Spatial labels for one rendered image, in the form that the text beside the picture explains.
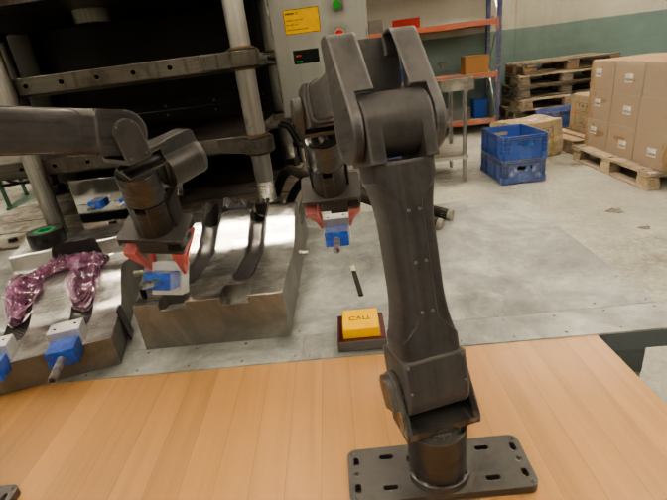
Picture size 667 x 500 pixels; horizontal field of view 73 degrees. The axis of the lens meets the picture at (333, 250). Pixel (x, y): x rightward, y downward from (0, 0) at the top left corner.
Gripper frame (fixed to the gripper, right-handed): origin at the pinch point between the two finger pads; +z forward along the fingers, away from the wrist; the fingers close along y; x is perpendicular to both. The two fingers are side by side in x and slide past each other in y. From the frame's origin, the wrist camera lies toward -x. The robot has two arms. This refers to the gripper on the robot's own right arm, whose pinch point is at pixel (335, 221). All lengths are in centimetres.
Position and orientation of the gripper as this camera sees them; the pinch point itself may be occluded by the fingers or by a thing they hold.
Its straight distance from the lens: 84.7
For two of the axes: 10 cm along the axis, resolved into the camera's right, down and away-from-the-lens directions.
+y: -9.9, 1.1, 0.5
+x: 0.5, 7.7, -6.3
